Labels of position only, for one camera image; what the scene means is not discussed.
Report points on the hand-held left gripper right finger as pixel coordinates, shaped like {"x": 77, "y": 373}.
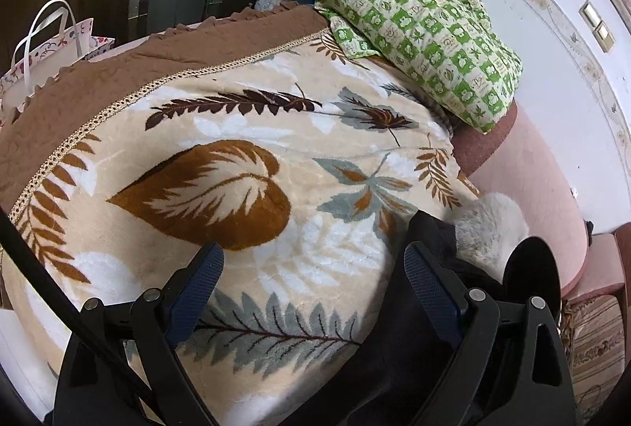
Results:
{"x": 428, "y": 282}

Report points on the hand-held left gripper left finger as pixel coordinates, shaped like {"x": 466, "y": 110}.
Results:
{"x": 198, "y": 278}

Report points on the black jacket with white fur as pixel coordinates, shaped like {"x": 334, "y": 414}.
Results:
{"x": 394, "y": 357}

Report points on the beige leaf-printed blanket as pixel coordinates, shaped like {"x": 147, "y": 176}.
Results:
{"x": 236, "y": 150}

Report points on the pink bed headboard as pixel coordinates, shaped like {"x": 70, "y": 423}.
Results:
{"x": 532, "y": 189}

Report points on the striped beige cushion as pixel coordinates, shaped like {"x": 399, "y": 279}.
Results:
{"x": 594, "y": 352}

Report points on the brown quilted bedspread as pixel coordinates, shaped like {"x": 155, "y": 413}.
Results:
{"x": 148, "y": 56}

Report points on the green checkered quilt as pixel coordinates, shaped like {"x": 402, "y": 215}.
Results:
{"x": 424, "y": 26}

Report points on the white floral paper bag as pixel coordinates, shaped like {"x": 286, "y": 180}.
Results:
{"x": 54, "y": 56}

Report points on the wall switch plate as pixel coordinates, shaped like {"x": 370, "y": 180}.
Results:
{"x": 599, "y": 27}

